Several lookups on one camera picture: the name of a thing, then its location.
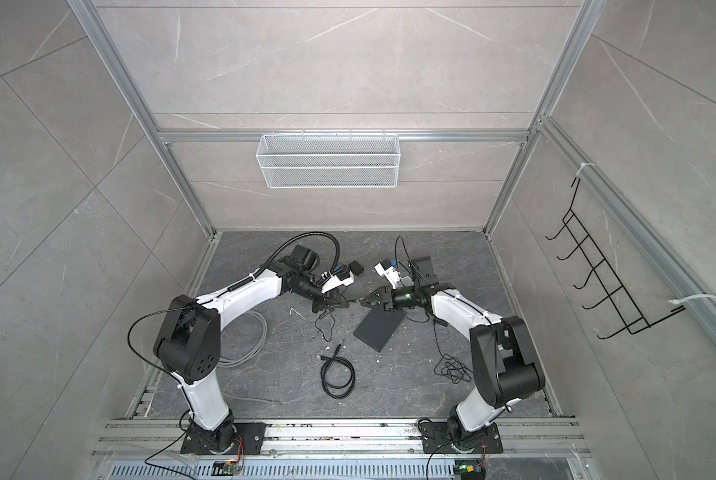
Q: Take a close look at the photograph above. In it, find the aluminium frame rail front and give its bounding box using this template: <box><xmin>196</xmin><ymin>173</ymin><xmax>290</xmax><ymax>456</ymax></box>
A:
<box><xmin>91</xmin><ymin>417</ymin><xmax>591</xmax><ymax>460</ymax></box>

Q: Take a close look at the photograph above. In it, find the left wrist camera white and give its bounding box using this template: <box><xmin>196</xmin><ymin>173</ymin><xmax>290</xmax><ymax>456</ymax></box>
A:
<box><xmin>321</xmin><ymin>267</ymin><xmax>355</xmax><ymax>293</ymax></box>

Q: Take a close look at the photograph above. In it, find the grey cable bundle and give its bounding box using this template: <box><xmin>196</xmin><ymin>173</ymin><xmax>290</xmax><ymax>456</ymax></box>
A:
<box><xmin>216</xmin><ymin>308</ymin><xmax>281</xmax><ymax>405</ymax></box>

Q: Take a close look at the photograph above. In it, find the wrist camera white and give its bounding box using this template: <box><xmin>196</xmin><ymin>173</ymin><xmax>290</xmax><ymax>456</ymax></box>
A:
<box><xmin>385</xmin><ymin>266</ymin><xmax>414</xmax><ymax>289</ymax></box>
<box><xmin>321</xmin><ymin>267</ymin><xmax>355</xmax><ymax>293</ymax></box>

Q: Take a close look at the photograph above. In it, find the black wire hook rack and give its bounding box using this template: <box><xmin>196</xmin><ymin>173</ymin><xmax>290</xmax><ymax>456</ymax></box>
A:
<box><xmin>545</xmin><ymin>178</ymin><xmax>686</xmax><ymax>340</ymax></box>

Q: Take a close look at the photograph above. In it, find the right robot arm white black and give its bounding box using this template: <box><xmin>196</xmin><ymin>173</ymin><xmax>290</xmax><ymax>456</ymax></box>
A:
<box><xmin>354</xmin><ymin>256</ymin><xmax>545</xmax><ymax>454</ymax></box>

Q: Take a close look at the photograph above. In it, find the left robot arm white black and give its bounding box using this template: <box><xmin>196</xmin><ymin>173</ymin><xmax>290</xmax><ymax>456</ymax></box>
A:
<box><xmin>153</xmin><ymin>231</ymin><xmax>354</xmax><ymax>453</ymax></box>

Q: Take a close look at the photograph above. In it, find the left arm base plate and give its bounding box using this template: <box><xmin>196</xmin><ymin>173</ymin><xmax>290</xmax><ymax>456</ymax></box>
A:
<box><xmin>180</xmin><ymin>422</ymin><xmax>267</xmax><ymax>455</ymax></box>

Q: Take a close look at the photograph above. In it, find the black power adapter with cord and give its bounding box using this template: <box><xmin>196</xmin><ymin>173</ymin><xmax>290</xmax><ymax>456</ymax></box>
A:
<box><xmin>314</xmin><ymin>261</ymin><xmax>365</xmax><ymax>343</ymax></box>

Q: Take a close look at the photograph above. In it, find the white wire mesh basket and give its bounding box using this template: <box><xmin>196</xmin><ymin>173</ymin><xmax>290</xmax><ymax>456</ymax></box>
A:
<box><xmin>256</xmin><ymin>133</ymin><xmax>402</xmax><ymax>189</ymax></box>

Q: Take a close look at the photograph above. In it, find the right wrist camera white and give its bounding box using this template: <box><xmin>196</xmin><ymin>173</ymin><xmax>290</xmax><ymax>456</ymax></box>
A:
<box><xmin>385</xmin><ymin>266</ymin><xmax>414</xmax><ymax>289</ymax></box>

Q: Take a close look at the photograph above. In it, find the dark grey network switch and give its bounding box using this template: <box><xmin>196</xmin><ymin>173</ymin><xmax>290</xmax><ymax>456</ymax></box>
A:
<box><xmin>354</xmin><ymin>309</ymin><xmax>406</xmax><ymax>353</ymax></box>

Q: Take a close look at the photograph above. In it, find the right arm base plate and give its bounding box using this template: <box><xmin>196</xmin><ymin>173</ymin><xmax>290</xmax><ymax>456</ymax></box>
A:
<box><xmin>416</xmin><ymin>418</ymin><xmax>503</xmax><ymax>455</ymax></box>

